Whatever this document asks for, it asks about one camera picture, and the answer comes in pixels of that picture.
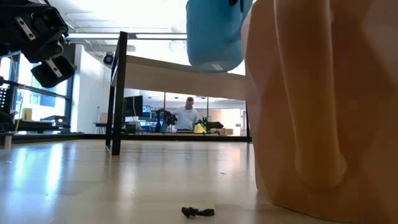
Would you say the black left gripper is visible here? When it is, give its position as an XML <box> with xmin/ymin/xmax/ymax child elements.
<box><xmin>0</xmin><ymin>0</ymin><xmax>76</xmax><ymax>90</ymax></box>

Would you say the blue mug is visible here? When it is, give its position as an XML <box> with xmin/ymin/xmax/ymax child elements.
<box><xmin>185</xmin><ymin>0</ymin><xmax>253</xmax><ymax>74</ymax></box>

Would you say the orange mug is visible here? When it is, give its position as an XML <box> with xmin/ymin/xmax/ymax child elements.
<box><xmin>241</xmin><ymin>0</ymin><xmax>398</xmax><ymax>224</ymax></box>

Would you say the wooden shelf with black legs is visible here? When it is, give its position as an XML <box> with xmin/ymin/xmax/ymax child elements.
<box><xmin>104</xmin><ymin>30</ymin><xmax>251</xmax><ymax>156</ymax></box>

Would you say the yellow box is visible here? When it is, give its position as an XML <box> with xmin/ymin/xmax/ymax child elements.
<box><xmin>21</xmin><ymin>107</ymin><xmax>33</xmax><ymax>122</ymax></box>

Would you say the black desktop device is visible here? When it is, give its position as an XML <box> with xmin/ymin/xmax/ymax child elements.
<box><xmin>41</xmin><ymin>114</ymin><xmax>68</xmax><ymax>126</ymax></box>

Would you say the black computer monitor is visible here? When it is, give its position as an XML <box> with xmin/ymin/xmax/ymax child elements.
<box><xmin>123</xmin><ymin>95</ymin><xmax>144</xmax><ymax>118</ymax></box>

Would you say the person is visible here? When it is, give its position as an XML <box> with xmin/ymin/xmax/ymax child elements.
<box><xmin>172</xmin><ymin>96</ymin><xmax>200</xmax><ymax>131</ymax></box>

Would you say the small black twisted scrap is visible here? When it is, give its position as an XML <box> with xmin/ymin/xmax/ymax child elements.
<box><xmin>181</xmin><ymin>206</ymin><xmax>216</xmax><ymax>218</ymax></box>

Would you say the black metal table frame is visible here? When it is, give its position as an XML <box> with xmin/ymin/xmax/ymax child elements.
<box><xmin>0</xmin><ymin>133</ymin><xmax>249</xmax><ymax>144</ymax></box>

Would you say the grey metal bracket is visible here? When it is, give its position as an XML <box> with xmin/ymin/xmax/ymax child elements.
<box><xmin>2</xmin><ymin>133</ymin><xmax>14</xmax><ymax>150</ymax></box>

